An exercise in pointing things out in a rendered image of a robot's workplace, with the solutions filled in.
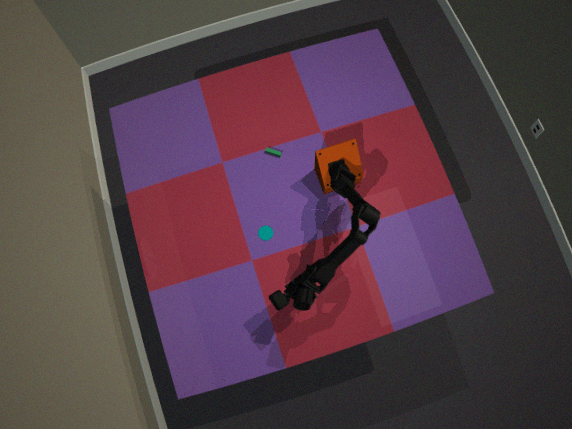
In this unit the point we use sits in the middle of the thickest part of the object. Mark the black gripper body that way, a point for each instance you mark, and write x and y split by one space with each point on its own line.
280 300

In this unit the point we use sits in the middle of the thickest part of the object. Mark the teal circle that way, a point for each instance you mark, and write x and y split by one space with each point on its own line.
265 233

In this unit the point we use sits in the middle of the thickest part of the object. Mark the dark green post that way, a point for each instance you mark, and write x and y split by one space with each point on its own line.
272 151

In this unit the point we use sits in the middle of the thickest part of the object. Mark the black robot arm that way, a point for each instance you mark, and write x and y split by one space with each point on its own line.
322 271

